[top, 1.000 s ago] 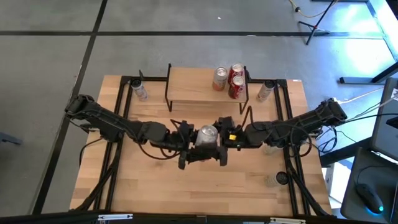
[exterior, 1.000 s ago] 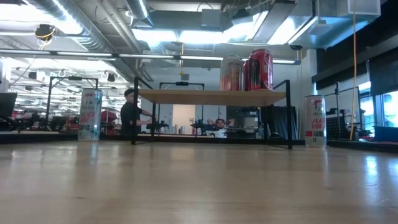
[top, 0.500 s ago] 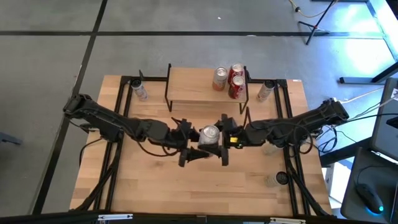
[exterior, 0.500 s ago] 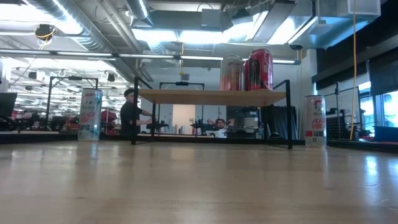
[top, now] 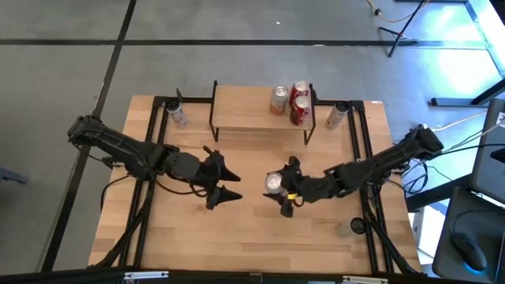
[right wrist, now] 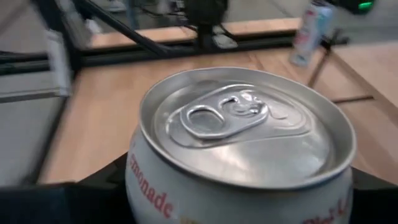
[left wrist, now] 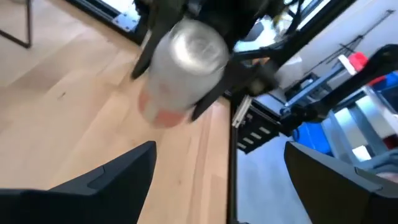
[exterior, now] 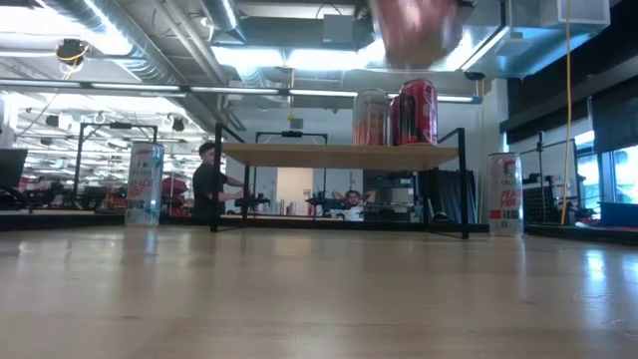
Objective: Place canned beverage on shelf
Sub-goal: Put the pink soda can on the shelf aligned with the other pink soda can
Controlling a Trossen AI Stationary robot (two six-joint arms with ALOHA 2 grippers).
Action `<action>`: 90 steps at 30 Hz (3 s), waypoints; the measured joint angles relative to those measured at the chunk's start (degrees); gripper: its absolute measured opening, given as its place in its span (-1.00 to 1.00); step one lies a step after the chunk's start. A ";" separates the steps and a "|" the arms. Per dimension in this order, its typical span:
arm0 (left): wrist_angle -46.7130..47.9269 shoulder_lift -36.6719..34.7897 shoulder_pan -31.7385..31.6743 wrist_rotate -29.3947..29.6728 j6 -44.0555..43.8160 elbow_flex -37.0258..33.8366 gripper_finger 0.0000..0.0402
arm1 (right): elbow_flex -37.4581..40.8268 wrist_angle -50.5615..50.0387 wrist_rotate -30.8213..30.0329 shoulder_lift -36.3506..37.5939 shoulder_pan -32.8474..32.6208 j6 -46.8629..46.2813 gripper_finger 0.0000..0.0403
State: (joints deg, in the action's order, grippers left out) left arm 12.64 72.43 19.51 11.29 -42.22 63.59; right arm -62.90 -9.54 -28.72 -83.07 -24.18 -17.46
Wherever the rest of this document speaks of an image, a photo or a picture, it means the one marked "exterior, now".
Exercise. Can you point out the grey ceiling box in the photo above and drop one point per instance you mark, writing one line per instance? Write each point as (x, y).
(341, 31)

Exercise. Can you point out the silver ventilation duct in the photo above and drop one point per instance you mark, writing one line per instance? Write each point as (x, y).
(219, 12)
(124, 45)

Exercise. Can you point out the long ceiling light strip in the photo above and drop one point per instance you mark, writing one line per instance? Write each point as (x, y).
(134, 87)

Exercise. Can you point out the black metal table frame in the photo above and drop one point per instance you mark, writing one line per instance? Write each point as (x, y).
(60, 222)

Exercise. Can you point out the red background object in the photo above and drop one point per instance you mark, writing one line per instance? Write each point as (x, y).
(174, 189)

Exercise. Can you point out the pink red white can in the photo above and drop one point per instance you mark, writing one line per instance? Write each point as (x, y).
(414, 30)

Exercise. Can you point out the black pegboard cart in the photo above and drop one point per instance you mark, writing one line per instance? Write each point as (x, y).
(536, 204)

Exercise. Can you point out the dark blue bin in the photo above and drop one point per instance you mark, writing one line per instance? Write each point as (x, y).
(618, 214)

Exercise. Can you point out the wooden shelf black metal frame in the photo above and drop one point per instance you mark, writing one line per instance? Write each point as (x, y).
(339, 155)

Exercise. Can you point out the black curtain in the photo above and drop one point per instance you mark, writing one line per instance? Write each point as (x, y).
(448, 194)

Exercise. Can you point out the red white soda can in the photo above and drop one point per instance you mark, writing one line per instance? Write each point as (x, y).
(418, 114)

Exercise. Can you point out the tall white peach vibe can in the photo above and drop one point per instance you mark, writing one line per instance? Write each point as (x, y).
(505, 199)
(144, 189)

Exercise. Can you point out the silver can red print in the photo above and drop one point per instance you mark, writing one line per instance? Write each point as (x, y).
(371, 119)

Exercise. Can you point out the black background robot arm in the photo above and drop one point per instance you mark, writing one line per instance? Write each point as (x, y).
(251, 202)
(326, 202)

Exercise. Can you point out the white ceiling box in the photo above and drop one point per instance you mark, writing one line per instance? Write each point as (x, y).
(583, 12)

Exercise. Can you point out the black background rig frame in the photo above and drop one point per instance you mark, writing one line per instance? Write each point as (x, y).
(79, 164)
(291, 133)

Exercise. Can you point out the black ceiling camera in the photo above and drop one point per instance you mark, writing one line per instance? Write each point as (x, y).
(473, 76)

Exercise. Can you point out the person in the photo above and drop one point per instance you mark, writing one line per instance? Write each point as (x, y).
(204, 184)
(354, 209)

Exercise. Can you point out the black background monitor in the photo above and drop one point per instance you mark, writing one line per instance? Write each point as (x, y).
(12, 167)

